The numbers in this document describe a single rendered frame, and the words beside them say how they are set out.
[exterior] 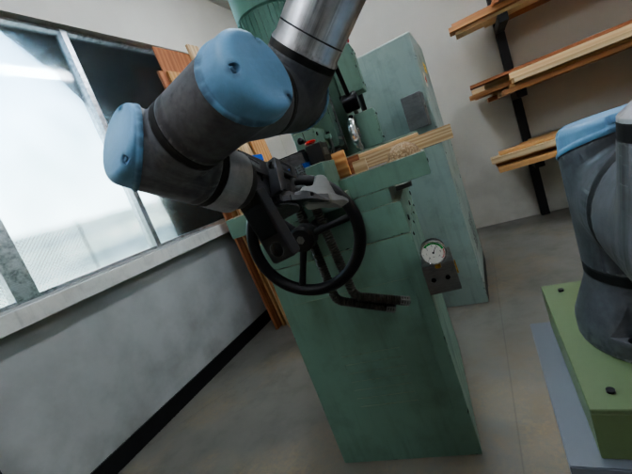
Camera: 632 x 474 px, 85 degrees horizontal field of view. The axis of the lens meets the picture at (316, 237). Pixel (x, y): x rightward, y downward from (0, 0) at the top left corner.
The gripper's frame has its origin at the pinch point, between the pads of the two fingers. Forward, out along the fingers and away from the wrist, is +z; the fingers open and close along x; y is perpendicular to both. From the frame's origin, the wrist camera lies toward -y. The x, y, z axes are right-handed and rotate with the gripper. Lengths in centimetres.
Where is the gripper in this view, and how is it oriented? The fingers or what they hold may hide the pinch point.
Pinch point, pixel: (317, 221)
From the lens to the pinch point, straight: 66.0
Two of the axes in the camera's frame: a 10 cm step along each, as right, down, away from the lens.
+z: 5.8, 1.5, 8.0
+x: -7.8, 3.8, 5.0
